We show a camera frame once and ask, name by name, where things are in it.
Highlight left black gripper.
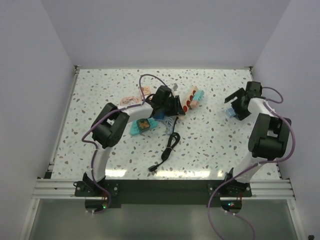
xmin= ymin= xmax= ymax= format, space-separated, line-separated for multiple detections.
xmin=160 ymin=95 xmax=185 ymax=116

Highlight blue charger plug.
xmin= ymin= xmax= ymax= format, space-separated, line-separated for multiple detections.
xmin=225 ymin=107 xmax=236 ymax=118

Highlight beige power strip red sockets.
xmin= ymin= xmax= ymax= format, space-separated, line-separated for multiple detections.
xmin=180 ymin=86 xmax=199 ymax=117

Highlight light teal charger plug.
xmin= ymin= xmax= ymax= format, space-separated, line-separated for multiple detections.
xmin=192 ymin=90 xmax=204 ymax=102

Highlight pink charger plug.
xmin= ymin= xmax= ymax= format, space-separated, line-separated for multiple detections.
xmin=189 ymin=100 xmax=200 ymax=109

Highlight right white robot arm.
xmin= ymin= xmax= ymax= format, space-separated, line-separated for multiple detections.
xmin=222 ymin=81 xmax=292 ymax=197

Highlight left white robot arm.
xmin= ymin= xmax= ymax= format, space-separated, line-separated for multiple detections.
xmin=81 ymin=85 xmax=186 ymax=196

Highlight blue cube socket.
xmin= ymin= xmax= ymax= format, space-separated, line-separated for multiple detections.
xmin=153 ymin=112 xmax=165 ymax=121

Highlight pink cube socket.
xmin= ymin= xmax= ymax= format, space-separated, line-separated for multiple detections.
xmin=138 ymin=86 xmax=151 ymax=95

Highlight teal triangular power strip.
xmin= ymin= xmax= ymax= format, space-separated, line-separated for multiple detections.
xmin=129 ymin=118 xmax=158 ymax=136

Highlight light blue coiled cable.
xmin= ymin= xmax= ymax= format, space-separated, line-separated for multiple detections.
xmin=162 ymin=117 xmax=176 ymax=135

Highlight black power cord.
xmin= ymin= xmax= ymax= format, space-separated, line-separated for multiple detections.
xmin=147 ymin=116 xmax=181 ymax=173

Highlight pink coiled cable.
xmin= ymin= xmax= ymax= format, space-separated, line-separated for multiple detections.
xmin=120 ymin=96 xmax=144 ymax=106

